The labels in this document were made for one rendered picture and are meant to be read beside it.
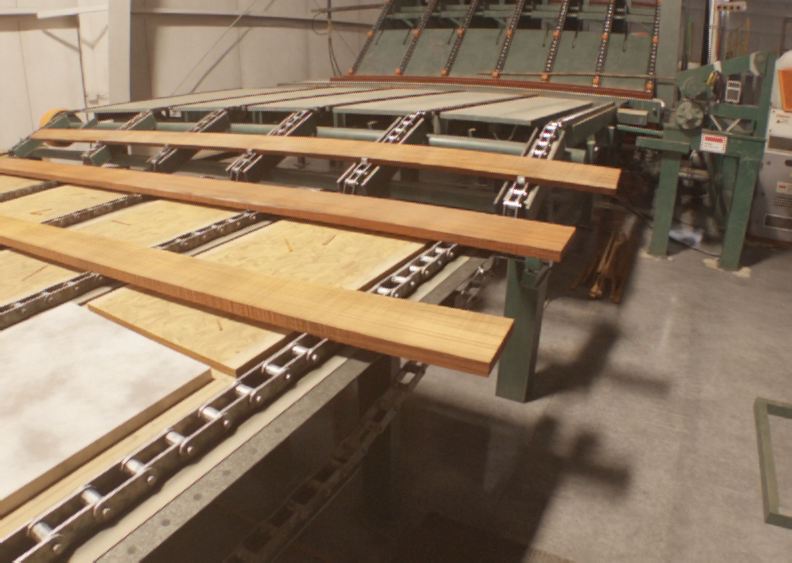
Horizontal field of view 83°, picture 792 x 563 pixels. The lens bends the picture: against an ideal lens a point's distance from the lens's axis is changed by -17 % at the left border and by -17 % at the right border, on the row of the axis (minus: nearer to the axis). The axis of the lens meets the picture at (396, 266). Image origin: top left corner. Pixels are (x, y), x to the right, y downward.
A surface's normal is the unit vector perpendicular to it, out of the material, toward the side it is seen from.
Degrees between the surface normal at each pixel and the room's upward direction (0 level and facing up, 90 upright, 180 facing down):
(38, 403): 0
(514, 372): 90
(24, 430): 0
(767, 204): 90
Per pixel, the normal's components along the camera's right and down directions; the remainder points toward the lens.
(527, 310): -0.49, 0.32
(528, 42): -0.36, -0.40
